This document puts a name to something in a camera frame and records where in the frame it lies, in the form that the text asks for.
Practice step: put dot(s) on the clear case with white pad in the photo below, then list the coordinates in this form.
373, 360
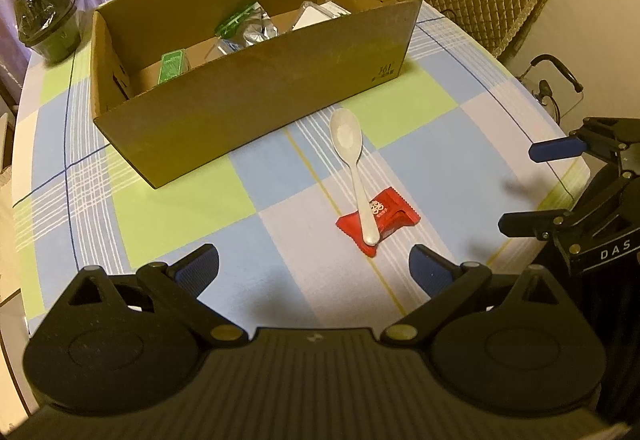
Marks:
311, 13

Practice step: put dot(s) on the green packet in box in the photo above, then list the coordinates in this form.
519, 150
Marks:
231, 25

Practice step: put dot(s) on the silver foil bag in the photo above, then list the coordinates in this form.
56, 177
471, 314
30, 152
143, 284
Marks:
257, 29

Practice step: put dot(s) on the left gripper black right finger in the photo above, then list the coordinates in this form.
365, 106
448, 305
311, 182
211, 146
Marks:
448, 287

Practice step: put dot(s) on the red snack packet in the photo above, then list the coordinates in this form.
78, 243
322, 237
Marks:
391, 212

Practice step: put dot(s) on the dark green wrapped container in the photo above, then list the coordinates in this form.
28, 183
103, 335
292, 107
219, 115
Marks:
49, 27

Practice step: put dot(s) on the green small box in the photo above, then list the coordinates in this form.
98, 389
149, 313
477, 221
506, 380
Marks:
172, 65

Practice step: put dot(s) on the brown cardboard box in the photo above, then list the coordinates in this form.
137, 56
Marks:
164, 131

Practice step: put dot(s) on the checkered tablecloth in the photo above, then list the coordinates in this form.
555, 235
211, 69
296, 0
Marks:
451, 134

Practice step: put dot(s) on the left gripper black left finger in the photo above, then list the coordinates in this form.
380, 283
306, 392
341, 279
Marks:
176, 289

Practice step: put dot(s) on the white plastic spoon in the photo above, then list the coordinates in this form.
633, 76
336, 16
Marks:
346, 137

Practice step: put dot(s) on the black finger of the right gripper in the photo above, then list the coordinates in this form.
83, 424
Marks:
556, 149
542, 225

